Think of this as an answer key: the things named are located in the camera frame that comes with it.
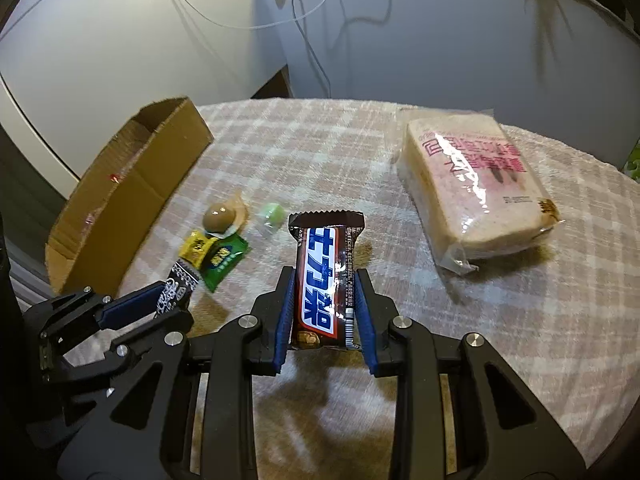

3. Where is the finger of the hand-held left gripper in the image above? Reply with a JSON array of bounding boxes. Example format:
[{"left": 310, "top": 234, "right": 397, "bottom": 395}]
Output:
[
  {"left": 47, "top": 282, "right": 168, "bottom": 333},
  {"left": 60, "top": 310, "right": 195, "bottom": 391}
]

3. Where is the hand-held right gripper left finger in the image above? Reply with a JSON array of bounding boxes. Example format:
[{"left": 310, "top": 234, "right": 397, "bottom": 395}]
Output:
[{"left": 56, "top": 265, "right": 297, "bottom": 480}]

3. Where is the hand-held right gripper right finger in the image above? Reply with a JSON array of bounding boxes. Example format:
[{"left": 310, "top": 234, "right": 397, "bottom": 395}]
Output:
[{"left": 354, "top": 268, "right": 590, "bottom": 480}]

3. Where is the blue label chocolate bar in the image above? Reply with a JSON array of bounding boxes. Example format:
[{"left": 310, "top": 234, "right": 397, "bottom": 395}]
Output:
[{"left": 287, "top": 210, "right": 367, "bottom": 352}]

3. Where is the black white patterned snack stick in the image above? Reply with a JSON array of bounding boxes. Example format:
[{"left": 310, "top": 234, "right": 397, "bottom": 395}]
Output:
[{"left": 154, "top": 259, "right": 201, "bottom": 320}]

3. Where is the cardboard box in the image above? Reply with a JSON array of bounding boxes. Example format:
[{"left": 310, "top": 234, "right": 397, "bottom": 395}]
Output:
[{"left": 44, "top": 96, "right": 216, "bottom": 297}]

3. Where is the green snack packet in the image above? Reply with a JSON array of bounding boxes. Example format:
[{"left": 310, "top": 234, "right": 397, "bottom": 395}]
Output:
[{"left": 201, "top": 234, "right": 250, "bottom": 293}]

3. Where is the yellow wrapped candy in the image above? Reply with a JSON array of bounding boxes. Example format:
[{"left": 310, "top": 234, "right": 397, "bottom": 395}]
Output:
[{"left": 180, "top": 230, "right": 217, "bottom": 267}]

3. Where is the green jelly cup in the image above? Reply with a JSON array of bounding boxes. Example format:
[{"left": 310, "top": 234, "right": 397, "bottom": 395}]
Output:
[{"left": 255, "top": 201, "right": 288, "bottom": 235}]

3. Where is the brown jelly cup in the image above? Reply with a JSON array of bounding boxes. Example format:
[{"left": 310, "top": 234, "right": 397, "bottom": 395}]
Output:
[{"left": 202, "top": 192, "right": 249, "bottom": 237}]

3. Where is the bagged sliced bread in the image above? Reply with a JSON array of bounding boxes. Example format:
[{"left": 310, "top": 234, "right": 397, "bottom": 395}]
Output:
[{"left": 395, "top": 107, "right": 563, "bottom": 276}]

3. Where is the white cabinet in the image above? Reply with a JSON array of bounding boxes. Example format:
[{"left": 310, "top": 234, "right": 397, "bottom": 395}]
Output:
[{"left": 0, "top": 0, "right": 288, "bottom": 186}]

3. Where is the green gift bag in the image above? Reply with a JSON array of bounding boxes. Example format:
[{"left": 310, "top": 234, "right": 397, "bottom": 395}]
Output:
[{"left": 620, "top": 140, "right": 640, "bottom": 181}]

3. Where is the white cable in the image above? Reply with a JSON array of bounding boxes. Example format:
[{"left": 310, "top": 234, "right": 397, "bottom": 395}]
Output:
[{"left": 150, "top": 0, "right": 333, "bottom": 98}]

